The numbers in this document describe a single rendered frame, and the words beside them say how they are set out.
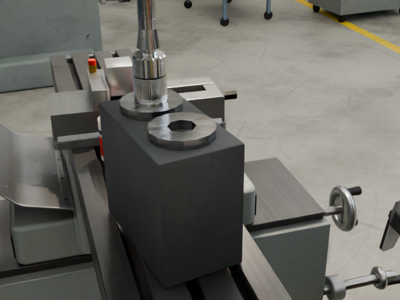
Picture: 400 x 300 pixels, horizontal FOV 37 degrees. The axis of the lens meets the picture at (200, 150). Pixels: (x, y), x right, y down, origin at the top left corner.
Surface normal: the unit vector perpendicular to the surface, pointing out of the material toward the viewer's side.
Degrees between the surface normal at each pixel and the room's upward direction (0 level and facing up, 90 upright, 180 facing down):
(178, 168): 90
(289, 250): 90
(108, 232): 0
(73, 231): 90
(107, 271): 0
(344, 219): 90
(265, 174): 0
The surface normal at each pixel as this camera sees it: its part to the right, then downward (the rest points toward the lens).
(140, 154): -0.89, 0.22
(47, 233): 0.29, 0.43
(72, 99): -0.01, -0.89
